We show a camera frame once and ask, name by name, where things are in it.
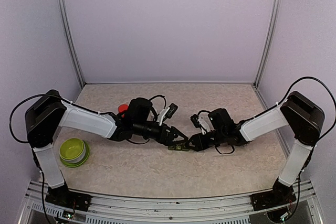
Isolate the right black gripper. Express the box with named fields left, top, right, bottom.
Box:
left=184, top=129, right=226, bottom=152

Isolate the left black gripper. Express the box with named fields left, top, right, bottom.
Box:
left=133, top=120, right=189, bottom=147

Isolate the green weekly pill organizer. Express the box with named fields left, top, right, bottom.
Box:
left=168, top=143, right=190, bottom=152

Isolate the red pill bottle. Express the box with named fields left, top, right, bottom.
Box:
left=118, top=104, right=129, bottom=113

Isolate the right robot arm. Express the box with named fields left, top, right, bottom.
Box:
left=187, top=91, right=325, bottom=205

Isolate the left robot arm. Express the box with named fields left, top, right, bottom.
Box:
left=25, top=90, right=188, bottom=206

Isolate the red patterned oval tin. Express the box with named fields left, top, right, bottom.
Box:
left=236, top=142, right=250, bottom=147

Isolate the green plate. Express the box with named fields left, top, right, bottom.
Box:
left=59, top=141, right=90, bottom=168

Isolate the green bowl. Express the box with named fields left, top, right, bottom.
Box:
left=59, top=138, right=84, bottom=160

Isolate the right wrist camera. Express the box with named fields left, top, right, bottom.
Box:
left=190, top=114, right=210, bottom=135

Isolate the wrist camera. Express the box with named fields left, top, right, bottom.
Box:
left=190, top=114, right=210, bottom=135
left=156, top=103, right=178, bottom=126

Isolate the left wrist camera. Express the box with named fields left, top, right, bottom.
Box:
left=156, top=103, right=178, bottom=126

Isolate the front aluminium rail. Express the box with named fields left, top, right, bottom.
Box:
left=16, top=181, right=325, bottom=223

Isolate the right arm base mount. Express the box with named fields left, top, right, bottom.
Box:
left=250, top=190, right=297, bottom=211

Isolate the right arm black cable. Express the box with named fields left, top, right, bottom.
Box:
left=196, top=76, right=336, bottom=141

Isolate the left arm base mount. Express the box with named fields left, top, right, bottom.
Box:
left=45, top=189, right=92, bottom=212

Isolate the right aluminium frame post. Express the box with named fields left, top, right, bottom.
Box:
left=254, top=0, right=281, bottom=89

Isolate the aluminium frame post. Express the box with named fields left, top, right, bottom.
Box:
left=254, top=0, right=281, bottom=89
left=57, top=0, right=86, bottom=89

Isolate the left aluminium frame post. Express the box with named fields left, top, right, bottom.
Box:
left=57, top=0, right=86, bottom=89

